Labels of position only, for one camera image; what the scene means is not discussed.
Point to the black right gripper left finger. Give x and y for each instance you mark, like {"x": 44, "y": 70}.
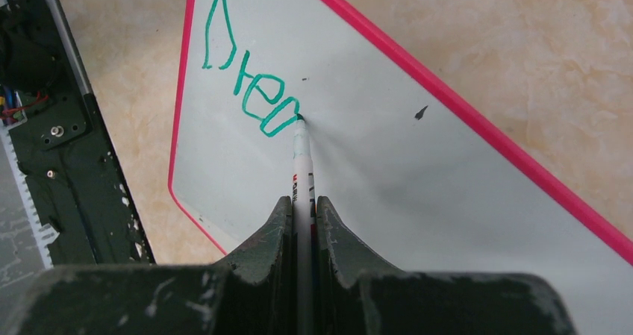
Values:
{"x": 249, "y": 291}

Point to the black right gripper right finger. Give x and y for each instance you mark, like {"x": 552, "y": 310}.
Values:
{"x": 362, "y": 293}

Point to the green white marker pen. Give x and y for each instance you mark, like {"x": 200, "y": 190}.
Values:
{"x": 303, "y": 206}

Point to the red-edged whiteboard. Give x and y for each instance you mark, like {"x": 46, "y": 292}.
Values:
{"x": 415, "y": 171}

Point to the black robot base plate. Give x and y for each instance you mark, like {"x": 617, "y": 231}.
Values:
{"x": 63, "y": 150}

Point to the white slotted cable duct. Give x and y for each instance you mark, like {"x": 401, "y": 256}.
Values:
{"x": 25, "y": 199}

